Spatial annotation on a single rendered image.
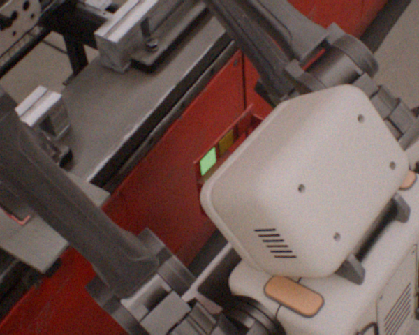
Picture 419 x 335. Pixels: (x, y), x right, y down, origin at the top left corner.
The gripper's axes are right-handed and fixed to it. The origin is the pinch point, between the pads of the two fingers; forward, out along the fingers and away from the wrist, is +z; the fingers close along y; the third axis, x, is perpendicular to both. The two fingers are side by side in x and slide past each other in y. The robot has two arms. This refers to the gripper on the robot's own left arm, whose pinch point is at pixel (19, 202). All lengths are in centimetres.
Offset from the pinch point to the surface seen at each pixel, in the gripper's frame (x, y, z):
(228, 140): 21, -44, 13
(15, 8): -21.9, -21.3, -10.8
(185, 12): -5, -65, 17
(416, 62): 60, -170, 82
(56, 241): 8.8, 1.4, -1.0
